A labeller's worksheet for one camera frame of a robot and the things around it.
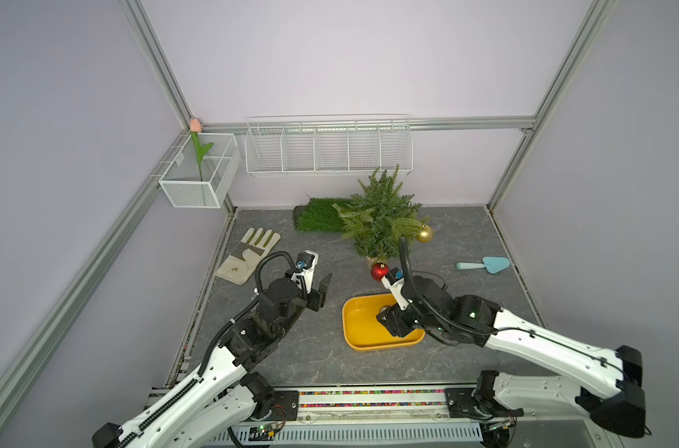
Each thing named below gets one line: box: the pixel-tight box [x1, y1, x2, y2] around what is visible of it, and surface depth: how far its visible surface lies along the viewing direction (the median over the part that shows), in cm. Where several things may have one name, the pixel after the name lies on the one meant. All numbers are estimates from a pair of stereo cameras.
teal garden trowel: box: [456, 256, 511, 275], surface depth 104 cm
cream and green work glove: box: [215, 226, 281, 286], surface depth 110 cm
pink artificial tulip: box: [190, 117, 214, 182], surface depth 92 cm
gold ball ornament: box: [416, 224, 434, 244], surface depth 86 cm
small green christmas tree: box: [332, 164, 431, 266], surface depth 82 cm
